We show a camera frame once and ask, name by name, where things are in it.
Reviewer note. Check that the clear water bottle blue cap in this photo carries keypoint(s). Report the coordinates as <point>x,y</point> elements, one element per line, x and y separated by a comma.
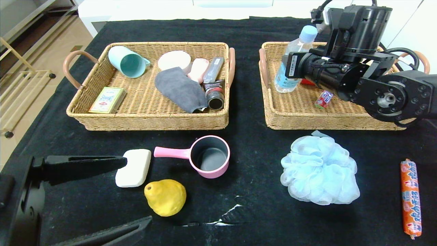
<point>302,42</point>

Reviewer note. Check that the white round dish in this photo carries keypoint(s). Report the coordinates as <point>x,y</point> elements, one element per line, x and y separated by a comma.
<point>174,61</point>

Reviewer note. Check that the green card box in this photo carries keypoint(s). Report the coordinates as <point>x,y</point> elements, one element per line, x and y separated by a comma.
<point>108,100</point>

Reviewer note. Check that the red cola can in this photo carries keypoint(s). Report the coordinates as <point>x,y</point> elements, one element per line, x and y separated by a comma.
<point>306,82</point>

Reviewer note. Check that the wooden rack on wheels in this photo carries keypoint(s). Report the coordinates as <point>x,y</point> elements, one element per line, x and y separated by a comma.
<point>9,134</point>

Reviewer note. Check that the orange sausage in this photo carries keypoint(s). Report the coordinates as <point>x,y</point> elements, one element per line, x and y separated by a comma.
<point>410,198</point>

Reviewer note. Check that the yellow pear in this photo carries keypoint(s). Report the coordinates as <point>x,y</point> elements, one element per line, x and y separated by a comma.
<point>166,198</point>

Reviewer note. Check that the brown low shelf unit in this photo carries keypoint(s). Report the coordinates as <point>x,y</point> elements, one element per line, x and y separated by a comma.
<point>41,24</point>

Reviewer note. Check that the grey cloth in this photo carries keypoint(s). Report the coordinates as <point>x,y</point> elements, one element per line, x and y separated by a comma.
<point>181,90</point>

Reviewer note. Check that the black and red tube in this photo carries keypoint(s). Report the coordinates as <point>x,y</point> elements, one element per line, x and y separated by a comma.
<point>215,97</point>

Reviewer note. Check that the white side cabinet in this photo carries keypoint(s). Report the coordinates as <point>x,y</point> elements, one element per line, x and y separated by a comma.
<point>97,10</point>

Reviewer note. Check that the white soap bar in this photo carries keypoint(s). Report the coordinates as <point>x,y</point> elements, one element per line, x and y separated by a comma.
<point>136,171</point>

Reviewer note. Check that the light blue bath pouf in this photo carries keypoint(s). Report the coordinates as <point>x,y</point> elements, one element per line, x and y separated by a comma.
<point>319,171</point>

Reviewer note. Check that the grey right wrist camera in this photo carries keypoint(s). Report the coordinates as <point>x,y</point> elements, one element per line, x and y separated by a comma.
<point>333,17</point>

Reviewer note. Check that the pink and white small bottle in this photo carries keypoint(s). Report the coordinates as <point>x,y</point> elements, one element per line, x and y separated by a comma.
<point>199,70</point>

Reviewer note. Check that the teal plastic cup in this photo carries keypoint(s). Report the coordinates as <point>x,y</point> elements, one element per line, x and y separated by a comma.
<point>128,63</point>

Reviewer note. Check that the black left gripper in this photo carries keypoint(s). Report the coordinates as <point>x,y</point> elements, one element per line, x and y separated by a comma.
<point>30,205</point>

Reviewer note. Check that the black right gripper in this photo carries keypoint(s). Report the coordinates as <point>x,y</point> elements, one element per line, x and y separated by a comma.
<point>293,65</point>

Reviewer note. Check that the red Hi-Chew candy stick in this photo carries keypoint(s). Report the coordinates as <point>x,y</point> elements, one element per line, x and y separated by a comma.
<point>324,99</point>

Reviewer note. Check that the grey tube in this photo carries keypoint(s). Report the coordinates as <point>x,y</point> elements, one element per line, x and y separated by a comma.
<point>214,70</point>

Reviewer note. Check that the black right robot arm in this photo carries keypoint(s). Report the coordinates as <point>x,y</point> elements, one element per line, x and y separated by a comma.
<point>409,92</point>

